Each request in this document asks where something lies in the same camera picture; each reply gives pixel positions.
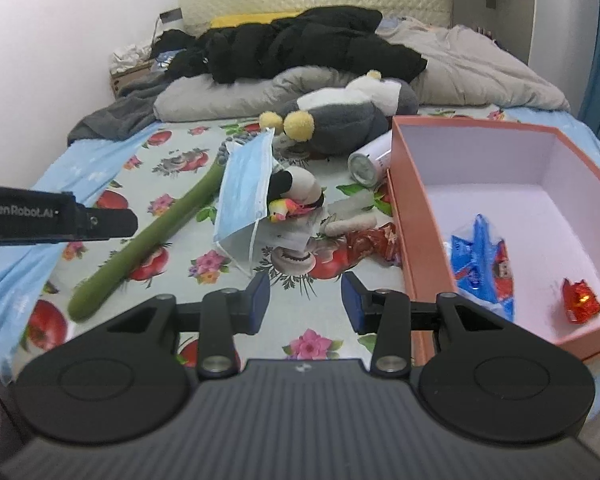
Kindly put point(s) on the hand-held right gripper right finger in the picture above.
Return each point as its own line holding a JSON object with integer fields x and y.
{"x": 351, "y": 305}

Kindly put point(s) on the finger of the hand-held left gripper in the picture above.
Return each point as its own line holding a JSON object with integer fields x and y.
{"x": 112, "y": 223}

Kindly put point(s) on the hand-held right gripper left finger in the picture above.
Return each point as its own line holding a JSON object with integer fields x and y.
{"x": 259, "y": 305}

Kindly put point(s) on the red foil packet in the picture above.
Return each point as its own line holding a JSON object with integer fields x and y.
{"x": 370, "y": 245}

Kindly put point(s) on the small beige plush slipper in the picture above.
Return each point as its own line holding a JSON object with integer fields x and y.
{"x": 350, "y": 225}

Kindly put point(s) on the blue face mask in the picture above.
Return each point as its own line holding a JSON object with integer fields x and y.
{"x": 242, "y": 190}

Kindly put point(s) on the small panda plush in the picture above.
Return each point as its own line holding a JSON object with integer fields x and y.
{"x": 300, "y": 182}

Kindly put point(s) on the pink cardboard box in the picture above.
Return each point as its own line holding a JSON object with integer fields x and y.
{"x": 490, "y": 195}

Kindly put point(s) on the light blue bed sheet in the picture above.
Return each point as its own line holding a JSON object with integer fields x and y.
{"x": 10, "y": 270}

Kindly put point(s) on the fruit print bed sheet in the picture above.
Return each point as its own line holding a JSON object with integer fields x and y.
{"x": 180, "y": 170}

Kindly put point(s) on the clear plastic packet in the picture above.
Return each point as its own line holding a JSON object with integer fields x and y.
{"x": 352, "y": 203}

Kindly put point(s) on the dark grey cloth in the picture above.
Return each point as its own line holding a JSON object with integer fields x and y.
{"x": 120, "y": 115}

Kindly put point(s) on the blue snack packet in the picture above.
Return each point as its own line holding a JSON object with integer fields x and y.
{"x": 480, "y": 260}

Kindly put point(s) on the silver spray can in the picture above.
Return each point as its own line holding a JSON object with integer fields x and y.
{"x": 365, "y": 165}

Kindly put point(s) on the brown cardboard box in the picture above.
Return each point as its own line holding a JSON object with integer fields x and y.
{"x": 130, "y": 82}

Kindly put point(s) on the white crumpled paper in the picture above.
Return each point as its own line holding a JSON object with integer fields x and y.
{"x": 130, "y": 56}

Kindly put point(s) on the grey penguin plush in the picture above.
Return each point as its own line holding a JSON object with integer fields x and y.
{"x": 345, "y": 120}

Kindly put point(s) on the red foil candy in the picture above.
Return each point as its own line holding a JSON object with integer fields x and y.
{"x": 580, "y": 301}

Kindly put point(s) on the yellow pillow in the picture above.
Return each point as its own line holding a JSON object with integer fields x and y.
{"x": 250, "y": 19}

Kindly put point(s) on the black puffer jacket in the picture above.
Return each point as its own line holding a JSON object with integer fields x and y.
{"x": 300, "y": 45}

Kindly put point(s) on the grey duvet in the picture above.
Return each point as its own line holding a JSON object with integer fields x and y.
{"x": 480, "y": 70}

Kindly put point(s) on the row of small bottles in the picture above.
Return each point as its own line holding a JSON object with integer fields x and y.
{"x": 484, "y": 32}

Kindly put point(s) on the white wardrobe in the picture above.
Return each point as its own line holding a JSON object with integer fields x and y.
{"x": 555, "y": 5}

